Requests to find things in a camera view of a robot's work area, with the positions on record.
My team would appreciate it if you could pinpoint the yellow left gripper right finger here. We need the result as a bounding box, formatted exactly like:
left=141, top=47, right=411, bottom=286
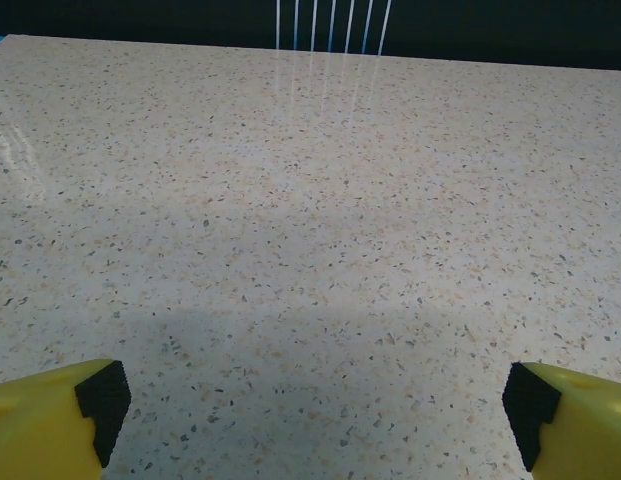
left=502, top=361, right=621, bottom=480

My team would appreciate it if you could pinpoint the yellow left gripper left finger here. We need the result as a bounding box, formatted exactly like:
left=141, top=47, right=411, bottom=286
left=0, top=358, right=132, bottom=480

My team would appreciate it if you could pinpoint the blue gear-print enclosure panel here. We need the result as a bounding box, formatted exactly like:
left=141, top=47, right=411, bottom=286
left=0, top=0, right=621, bottom=71

